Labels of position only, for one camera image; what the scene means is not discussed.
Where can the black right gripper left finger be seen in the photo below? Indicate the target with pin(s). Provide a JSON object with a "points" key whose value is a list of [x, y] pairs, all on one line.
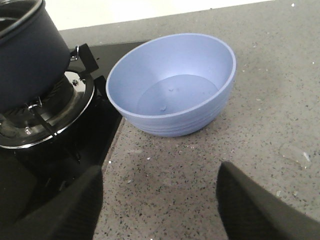
{"points": [[72, 215]]}

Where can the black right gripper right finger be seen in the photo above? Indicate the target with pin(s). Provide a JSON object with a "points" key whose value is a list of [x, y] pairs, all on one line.
{"points": [[249, 212]]}

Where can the light blue plastic bowl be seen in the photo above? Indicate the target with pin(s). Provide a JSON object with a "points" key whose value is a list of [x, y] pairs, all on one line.
{"points": [[173, 85]]}

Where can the right burner with pot support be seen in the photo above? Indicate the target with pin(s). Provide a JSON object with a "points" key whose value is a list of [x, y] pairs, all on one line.
{"points": [[48, 115]]}

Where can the dark blue cooking pot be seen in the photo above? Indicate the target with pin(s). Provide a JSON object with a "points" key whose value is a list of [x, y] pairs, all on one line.
{"points": [[33, 54]]}

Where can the black glass gas stove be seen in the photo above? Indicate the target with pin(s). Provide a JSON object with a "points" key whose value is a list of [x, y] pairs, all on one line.
{"points": [[31, 177]]}

